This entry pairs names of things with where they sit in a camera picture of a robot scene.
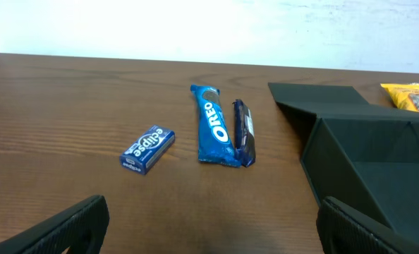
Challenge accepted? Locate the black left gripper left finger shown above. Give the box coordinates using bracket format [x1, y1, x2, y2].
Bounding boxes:
[0, 195, 109, 254]

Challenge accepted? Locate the blue Oreo cookie pack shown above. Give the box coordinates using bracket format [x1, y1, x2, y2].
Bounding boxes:
[190, 85, 241, 167]

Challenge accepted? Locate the yellow Hacks candy bag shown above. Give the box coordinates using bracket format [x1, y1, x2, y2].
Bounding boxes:
[381, 83, 419, 112]

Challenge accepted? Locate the blue eclipse mint box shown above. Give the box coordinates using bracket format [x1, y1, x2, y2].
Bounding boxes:
[119, 125, 176, 175]

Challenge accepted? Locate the black open gift box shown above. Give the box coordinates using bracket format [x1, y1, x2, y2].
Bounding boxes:
[269, 83, 419, 245]

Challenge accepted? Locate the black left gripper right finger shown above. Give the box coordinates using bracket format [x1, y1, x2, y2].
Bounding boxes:
[316, 196, 419, 254]

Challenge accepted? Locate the dark purple chocolate bar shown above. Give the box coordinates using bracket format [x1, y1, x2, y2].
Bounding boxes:
[233, 99, 256, 167]

